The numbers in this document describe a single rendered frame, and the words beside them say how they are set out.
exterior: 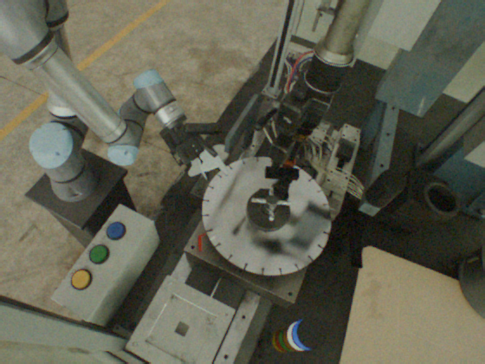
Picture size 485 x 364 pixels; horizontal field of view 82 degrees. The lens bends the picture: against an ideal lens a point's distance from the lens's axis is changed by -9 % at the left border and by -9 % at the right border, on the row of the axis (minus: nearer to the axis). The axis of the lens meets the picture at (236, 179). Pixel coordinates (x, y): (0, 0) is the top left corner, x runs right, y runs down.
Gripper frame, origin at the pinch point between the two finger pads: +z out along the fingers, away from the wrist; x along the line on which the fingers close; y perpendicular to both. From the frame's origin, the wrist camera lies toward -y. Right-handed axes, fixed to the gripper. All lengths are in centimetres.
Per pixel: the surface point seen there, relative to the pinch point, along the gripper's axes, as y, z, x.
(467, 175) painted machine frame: -65, 46, 29
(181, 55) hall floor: -96, -82, -160
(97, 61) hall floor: -36, -114, -179
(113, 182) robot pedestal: 22.8, -16.2, -26.3
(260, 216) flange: 3.2, 11.3, 16.1
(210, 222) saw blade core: 13.1, 5.7, 11.5
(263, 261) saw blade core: 10.3, 18.9, 19.8
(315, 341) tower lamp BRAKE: 20, 21, 46
